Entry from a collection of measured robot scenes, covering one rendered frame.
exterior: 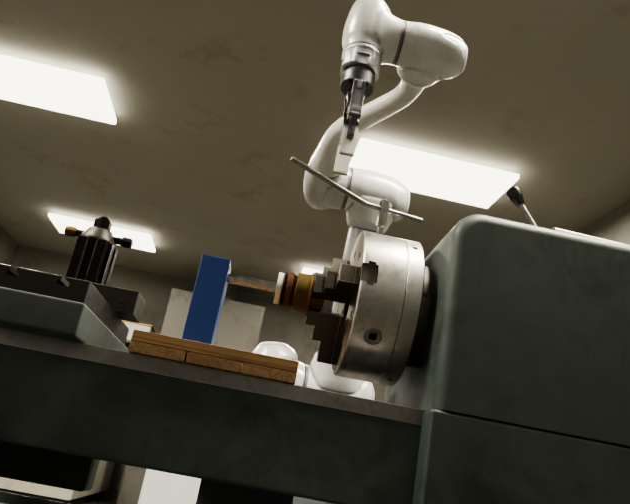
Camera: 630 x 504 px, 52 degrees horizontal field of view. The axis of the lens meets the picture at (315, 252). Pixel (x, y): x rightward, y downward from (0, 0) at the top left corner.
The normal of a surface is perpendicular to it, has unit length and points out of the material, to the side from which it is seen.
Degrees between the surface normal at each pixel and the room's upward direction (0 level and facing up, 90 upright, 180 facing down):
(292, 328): 90
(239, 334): 90
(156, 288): 90
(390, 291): 92
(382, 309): 106
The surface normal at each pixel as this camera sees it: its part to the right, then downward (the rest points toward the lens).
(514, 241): 0.11, -0.31
